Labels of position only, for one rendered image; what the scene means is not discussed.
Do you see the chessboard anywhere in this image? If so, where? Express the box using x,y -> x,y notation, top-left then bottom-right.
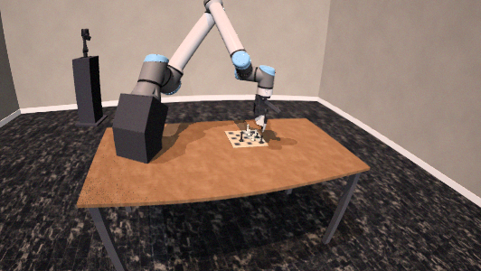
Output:
225,130 -> 268,148

